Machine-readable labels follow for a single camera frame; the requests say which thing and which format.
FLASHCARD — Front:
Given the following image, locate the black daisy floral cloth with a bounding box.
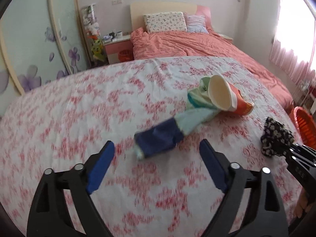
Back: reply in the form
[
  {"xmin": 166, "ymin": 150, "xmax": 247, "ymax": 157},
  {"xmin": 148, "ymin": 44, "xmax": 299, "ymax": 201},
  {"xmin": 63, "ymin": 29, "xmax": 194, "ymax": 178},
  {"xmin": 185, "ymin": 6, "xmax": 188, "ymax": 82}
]
[{"xmin": 260, "ymin": 117, "xmax": 295, "ymax": 157}]

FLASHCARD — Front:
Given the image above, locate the orange plastic laundry basket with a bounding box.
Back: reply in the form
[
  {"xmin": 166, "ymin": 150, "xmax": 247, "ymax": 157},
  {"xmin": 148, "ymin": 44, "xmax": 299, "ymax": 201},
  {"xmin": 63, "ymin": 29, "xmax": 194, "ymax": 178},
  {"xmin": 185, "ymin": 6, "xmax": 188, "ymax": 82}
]
[{"xmin": 290, "ymin": 106, "xmax": 316, "ymax": 149}]

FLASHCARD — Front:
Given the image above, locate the orange white paper cup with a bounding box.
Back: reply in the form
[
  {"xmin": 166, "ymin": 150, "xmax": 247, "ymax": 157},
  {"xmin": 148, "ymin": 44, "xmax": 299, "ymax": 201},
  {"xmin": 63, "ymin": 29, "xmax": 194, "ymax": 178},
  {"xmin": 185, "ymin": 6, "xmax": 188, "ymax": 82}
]
[{"xmin": 207, "ymin": 75, "xmax": 254, "ymax": 116}]

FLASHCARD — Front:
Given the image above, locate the navy silver snack bag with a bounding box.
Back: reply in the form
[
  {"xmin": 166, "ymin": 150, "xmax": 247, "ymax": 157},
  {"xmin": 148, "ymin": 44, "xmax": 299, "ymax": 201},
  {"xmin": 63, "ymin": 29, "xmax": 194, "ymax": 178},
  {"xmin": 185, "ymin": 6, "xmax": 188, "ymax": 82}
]
[{"xmin": 133, "ymin": 107, "xmax": 220, "ymax": 161}]

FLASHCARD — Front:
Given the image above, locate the light green sock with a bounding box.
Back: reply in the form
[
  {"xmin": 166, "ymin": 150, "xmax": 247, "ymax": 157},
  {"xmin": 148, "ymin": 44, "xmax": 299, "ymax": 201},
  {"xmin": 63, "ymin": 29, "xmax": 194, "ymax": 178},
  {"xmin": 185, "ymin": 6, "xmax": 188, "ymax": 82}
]
[{"xmin": 186, "ymin": 76, "xmax": 216, "ymax": 109}]

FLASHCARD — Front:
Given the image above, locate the person's right hand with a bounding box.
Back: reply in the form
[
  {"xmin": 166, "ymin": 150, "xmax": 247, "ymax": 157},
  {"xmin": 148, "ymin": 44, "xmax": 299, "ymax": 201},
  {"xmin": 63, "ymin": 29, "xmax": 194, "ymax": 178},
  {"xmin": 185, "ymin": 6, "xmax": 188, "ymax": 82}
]
[{"xmin": 294, "ymin": 189, "xmax": 315, "ymax": 218}]

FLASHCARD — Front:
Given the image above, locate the pink window curtain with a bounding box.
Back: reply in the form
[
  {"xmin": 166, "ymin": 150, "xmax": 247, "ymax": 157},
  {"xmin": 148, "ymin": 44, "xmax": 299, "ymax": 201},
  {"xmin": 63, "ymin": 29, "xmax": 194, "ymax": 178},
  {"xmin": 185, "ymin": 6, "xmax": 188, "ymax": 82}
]
[{"xmin": 269, "ymin": 0, "xmax": 315, "ymax": 84}]

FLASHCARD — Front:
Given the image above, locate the floral pink white tablecloth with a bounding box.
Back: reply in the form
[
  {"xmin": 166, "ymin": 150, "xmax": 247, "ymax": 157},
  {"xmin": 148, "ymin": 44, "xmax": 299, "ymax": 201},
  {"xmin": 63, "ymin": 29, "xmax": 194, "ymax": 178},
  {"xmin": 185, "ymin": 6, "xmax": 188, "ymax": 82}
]
[{"xmin": 1, "ymin": 57, "xmax": 301, "ymax": 236}]

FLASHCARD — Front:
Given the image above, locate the plush toy display tube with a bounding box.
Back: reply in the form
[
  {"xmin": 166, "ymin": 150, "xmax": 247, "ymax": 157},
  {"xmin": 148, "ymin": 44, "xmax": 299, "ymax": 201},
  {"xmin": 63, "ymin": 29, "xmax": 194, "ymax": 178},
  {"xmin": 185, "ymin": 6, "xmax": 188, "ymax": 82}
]
[{"xmin": 80, "ymin": 4, "xmax": 107, "ymax": 67}]

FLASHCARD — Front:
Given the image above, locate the pink striped pillow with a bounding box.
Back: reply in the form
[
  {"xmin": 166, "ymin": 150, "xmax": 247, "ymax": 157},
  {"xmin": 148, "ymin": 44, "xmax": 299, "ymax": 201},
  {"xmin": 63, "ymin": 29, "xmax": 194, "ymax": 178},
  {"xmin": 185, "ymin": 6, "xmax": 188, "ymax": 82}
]
[{"xmin": 185, "ymin": 13, "xmax": 208, "ymax": 33}]

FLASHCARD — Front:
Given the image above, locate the pink white nightstand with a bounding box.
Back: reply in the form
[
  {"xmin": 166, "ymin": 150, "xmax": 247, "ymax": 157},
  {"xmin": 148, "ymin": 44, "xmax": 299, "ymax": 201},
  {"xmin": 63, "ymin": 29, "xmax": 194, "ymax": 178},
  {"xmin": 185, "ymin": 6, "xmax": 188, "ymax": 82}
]
[{"xmin": 104, "ymin": 35, "xmax": 133, "ymax": 64}]

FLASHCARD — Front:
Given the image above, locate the salmon pink bed duvet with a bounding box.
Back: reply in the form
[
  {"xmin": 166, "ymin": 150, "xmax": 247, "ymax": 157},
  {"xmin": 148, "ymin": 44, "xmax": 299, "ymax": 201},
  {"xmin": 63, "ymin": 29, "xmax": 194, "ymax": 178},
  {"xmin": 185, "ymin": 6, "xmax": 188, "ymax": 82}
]
[{"xmin": 130, "ymin": 27, "xmax": 293, "ymax": 110}]

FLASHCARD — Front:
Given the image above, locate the floral glass wardrobe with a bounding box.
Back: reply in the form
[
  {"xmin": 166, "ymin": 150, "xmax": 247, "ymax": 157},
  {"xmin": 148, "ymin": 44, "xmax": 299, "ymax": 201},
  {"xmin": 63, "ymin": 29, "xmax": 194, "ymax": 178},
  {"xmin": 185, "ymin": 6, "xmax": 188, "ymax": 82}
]
[{"xmin": 1, "ymin": 0, "xmax": 89, "ymax": 113}]

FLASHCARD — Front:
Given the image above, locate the white mug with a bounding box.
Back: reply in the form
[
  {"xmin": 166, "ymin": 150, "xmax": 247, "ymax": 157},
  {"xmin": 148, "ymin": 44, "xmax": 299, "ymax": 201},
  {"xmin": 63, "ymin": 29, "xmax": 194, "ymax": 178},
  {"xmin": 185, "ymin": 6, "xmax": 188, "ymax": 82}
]
[{"xmin": 116, "ymin": 31, "xmax": 123, "ymax": 38}]

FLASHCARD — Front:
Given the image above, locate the floral white pillow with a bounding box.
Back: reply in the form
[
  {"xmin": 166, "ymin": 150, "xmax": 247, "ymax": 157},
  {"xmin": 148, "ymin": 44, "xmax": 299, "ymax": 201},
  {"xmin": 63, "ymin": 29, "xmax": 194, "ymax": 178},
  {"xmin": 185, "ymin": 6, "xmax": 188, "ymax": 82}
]
[{"xmin": 143, "ymin": 12, "xmax": 187, "ymax": 34}]

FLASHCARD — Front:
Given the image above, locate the beige pink headboard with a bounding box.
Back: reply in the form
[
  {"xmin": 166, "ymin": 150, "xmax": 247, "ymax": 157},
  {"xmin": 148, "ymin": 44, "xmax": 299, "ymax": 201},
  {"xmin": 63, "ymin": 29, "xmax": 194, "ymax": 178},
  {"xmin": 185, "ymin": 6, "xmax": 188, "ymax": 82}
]
[{"xmin": 130, "ymin": 2, "xmax": 212, "ymax": 34}]

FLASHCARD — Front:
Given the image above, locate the white wire rack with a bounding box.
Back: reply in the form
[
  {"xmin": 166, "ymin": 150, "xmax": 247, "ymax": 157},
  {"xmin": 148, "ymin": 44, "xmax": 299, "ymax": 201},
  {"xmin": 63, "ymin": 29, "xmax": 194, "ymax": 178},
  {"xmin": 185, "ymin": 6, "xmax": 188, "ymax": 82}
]
[{"xmin": 293, "ymin": 78, "xmax": 315, "ymax": 116}]

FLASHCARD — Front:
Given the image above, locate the white wall socket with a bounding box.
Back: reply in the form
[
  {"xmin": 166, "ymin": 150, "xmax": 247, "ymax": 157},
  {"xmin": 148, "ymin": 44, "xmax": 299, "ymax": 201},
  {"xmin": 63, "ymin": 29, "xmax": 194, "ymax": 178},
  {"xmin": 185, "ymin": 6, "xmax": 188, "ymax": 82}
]
[{"xmin": 111, "ymin": 0, "xmax": 123, "ymax": 5}]

